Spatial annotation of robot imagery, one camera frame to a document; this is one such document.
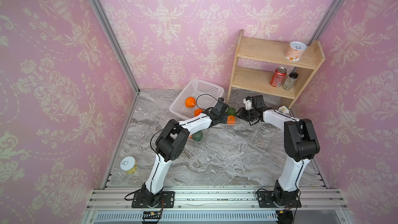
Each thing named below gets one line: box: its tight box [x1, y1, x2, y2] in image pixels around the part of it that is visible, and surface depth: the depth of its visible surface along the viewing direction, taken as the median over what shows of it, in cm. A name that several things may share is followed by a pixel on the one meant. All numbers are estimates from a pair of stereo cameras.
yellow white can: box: [120, 156, 138, 175], surface depth 82 cm
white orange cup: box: [285, 41, 308, 62], surface depth 74 cm
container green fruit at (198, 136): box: [191, 130, 204, 142], surface depth 91 cm
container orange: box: [226, 115, 236, 125], surface depth 101 cm
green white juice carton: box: [277, 105, 290, 115], surface depth 94 cm
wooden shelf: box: [226, 29, 326, 110], surface depth 87 cm
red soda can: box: [269, 65, 287, 88], surface depth 89 cm
